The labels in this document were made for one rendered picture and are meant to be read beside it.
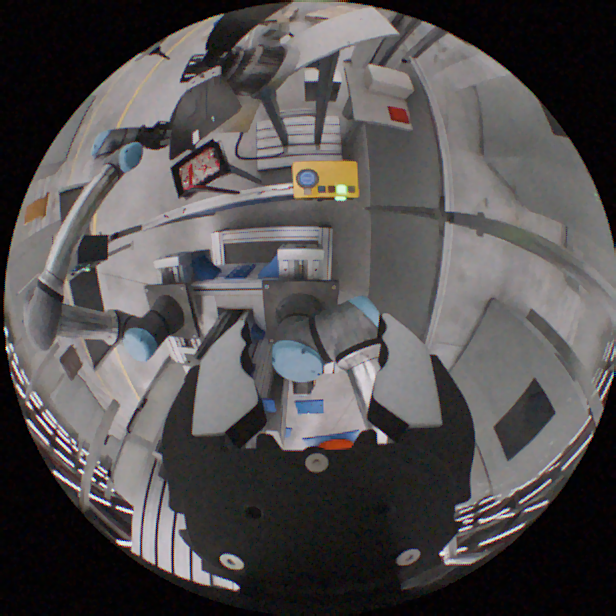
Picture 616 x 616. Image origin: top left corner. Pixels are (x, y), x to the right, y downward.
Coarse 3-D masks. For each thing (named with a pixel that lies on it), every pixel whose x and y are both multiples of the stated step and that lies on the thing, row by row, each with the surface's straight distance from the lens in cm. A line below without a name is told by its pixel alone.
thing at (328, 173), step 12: (300, 168) 53; (312, 168) 53; (324, 168) 53; (336, 168) 53; (348, 168) 54; (324, 180) 52; (336, 180) 53; (348, 180) 53; (300, 192) 52; (312, 192) 52; (336, 192) 52
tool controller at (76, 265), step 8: (88, 240) 93; (96, 240) 95; (104, 240) 97; (80, 248) 90; (88, 248) 92; (96, 248) 94; (104, 248) 96; (80, 256) 90; (88, 256) 92; (96, 256) 94; (104, 256) 96; (72, 264) 96; (80, 264) 91; (88, 264) 96; (72, 272) 109
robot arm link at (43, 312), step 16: (128, 144) 56; (112, 160) 53; (128, 160) 52; (96, 176) 51; (112, 176) 51; (96, 192) 48; (80, 208) 47; (96, 208) 49; (64, 224) 47; (80, 224) 46; (64, 240) 45; (80, 240) 48; (48, 256) 48; (64, 256) 45; (48, 272) 45; (64, 272) 46; (48, 288) 43; (32, 304) 47; (48, 304) 44; (32, 320) 47; (48, 320) 44; (32, 336) 49; (48, 336) 47
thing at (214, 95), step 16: (208, 80) 60; (224, 80) 56; (192, 96) 58; (208, 96) 53; (224, 96) 49; (176, 112) 59; (192, 112) 52; (208, 112) 48; (224, 112) 44; (176, 128) 55; (192, 128) 49; (208, 128) 45; (176, 144) 53; (192, 144) 47
